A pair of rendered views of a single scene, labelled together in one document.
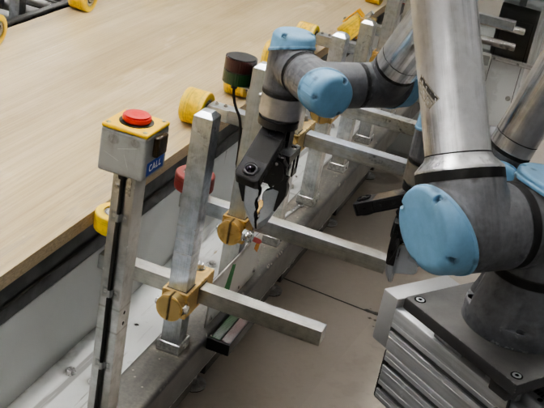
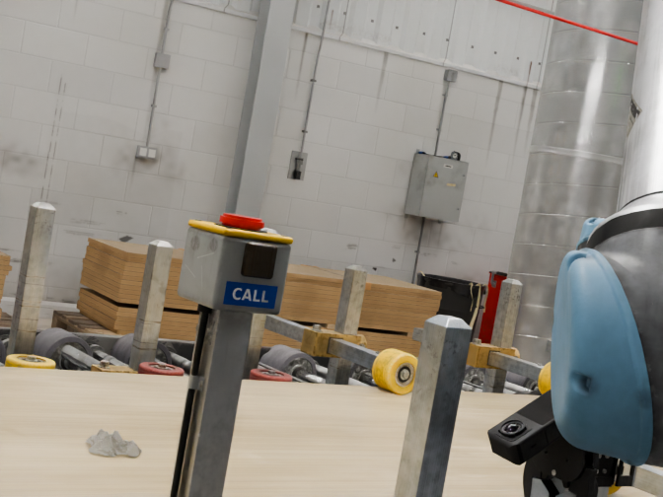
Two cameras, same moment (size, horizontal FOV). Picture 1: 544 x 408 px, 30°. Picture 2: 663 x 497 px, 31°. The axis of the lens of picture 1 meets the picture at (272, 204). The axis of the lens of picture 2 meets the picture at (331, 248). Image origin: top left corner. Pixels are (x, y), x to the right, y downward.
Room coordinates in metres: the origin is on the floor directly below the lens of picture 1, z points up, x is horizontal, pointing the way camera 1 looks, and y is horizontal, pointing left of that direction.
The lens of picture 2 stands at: (0.52, -0.51, 1.27)
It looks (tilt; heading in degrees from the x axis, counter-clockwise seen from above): 3 degrees down; 38
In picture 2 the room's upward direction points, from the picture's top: 10 degrees clockwise
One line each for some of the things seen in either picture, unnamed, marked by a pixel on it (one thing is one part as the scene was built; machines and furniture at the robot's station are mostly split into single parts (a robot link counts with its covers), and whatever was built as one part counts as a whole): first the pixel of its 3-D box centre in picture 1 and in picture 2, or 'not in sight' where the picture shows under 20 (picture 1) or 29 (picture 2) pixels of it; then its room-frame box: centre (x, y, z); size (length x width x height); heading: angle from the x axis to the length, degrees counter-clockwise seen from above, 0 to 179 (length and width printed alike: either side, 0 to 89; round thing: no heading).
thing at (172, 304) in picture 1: (184, 291); not in sight; (1.55, 0.12, 0.81); 0.13 x 0.06 x 0.05; 164
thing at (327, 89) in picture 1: (326, 85); not in sight; (1.56, -0.05, 1.23); 0.11 x 0.11 x 0.08; 30
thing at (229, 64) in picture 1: (240, 62); not in sight; (1.79, 0.10, 1.17); 0.06 x 0.06 x 0.02
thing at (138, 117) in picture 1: (137, 119); (241, 225); (1.28, 0.20, 1.22); 0.04 x 0.04 x 0.02
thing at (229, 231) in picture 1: (240, 220); not in sight; (1.79, 0.05, 0.85); 0.13 x 0.06 x 0.05; 164
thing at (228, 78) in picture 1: (239, 75); not in sight; (1.79, 0.10, 1.14); 0.06 x 0.06 x 0.02
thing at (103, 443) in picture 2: not in sight; (113, 439); (1.52, 0.57, 0.91); 0.09 x 0.07 x 0.02; 59
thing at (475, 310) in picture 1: (524, 293); not in sight; (1.25, -0.37, 1.09); 0.15 x 0.15 x 0.10
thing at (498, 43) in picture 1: (456, 32); not in sight; (3.72, -0.56, 0.81); 0.43 x 0.03 x 0.04; 74
